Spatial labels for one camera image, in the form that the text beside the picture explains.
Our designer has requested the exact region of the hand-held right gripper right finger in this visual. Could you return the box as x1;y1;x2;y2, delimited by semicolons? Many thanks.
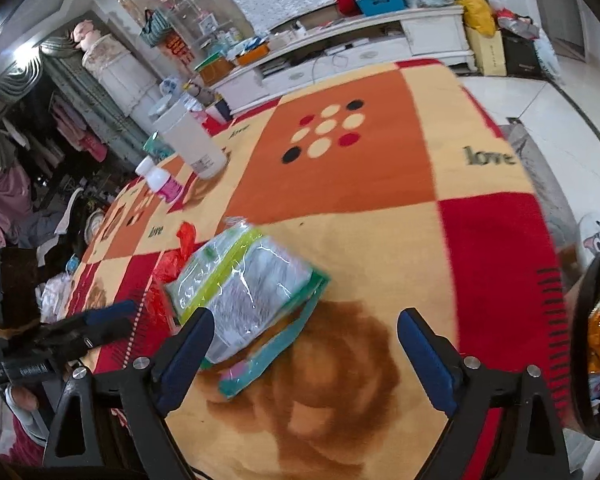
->
397;308;573;480

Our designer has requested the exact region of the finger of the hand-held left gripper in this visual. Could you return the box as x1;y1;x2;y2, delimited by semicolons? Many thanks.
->
67;300;138;331
35;320;132;361

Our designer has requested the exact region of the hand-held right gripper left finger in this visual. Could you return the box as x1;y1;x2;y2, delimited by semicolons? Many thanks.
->
42;307;216;480

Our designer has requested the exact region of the teal toothbrush wrapper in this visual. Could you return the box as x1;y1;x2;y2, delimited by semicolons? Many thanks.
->
216;285;327;400

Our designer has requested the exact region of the green snack packet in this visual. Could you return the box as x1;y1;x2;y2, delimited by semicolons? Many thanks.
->
162;217;331;363

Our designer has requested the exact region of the black trash bin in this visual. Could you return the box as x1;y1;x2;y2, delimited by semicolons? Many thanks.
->
565;232;600;441

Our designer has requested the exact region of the person's left hand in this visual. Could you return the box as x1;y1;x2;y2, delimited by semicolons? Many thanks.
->
0;382;48;441

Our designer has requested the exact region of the red plastic bag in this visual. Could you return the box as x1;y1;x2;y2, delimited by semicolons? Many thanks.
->
142;222;198;333

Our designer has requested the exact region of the decorative plate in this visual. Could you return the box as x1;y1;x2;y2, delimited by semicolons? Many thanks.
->
82;210;106;241

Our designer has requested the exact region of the white pill bottle pink label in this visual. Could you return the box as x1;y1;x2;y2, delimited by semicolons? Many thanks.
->
135;156;185;204

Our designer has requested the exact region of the rack of hanging clothes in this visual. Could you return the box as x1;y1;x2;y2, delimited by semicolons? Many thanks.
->
50;95;108;163

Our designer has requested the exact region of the grey white thermos bottle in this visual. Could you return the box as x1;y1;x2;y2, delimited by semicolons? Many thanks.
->
152;97;229;180

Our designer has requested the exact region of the white printed slipper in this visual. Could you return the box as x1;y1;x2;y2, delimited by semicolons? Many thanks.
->
577;212;600;256

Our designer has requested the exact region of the cloth covered standing air conditioner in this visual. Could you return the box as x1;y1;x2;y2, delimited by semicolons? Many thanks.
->
82;32;156;116

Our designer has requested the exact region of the pink doll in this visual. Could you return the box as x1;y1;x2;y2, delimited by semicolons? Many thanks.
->
72;19;101;53

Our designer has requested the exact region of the flat orange box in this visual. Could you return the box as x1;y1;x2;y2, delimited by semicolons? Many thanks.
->
237;42;271;66

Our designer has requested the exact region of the beige cardboard box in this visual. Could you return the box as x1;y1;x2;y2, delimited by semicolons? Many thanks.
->
465;25;508;77

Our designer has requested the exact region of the clear acrylic shelf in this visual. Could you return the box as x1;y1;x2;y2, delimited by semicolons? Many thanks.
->
130;0;236;46

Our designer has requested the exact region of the black paper bag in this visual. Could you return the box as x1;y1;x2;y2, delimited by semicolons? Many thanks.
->
500;30;543;78

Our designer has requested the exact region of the white tv cabinet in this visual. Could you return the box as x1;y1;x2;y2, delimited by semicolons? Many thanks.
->
212;2;473;111

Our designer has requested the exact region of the yellow plastic bag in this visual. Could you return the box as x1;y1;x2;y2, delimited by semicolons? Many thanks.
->
457;0;496;36

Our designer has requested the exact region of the blue storage basket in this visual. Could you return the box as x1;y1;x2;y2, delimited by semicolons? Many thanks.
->
352;0;406;16

